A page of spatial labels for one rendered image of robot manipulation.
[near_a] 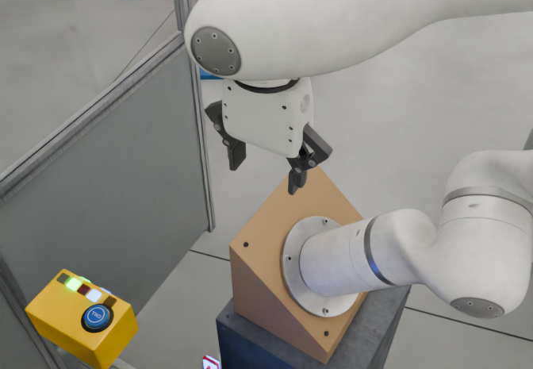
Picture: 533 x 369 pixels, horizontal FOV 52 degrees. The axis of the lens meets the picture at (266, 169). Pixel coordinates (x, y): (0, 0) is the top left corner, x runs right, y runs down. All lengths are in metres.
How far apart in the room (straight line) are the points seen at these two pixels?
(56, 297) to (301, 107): 0.63
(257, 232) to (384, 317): 0.33
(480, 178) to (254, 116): 0.33
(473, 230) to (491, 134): 2.36
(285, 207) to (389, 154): 1.82
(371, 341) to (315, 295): 0.16
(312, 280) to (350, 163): 1.78
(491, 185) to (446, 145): 2.18
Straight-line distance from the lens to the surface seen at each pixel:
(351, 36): 0.43
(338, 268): 0.95
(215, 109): 0.67
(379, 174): 2.72
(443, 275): 0.75
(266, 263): 1.00
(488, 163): 0.78
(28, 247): 1.55
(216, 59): 0.46
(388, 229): 0.86
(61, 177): 1.53
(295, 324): 1.04
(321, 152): 0.62
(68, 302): 1.06
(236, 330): 1.13
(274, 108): 0.59
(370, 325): 1.15
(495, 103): 3.32
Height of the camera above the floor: 1.93
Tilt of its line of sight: 46 degrees down
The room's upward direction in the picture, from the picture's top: straight up
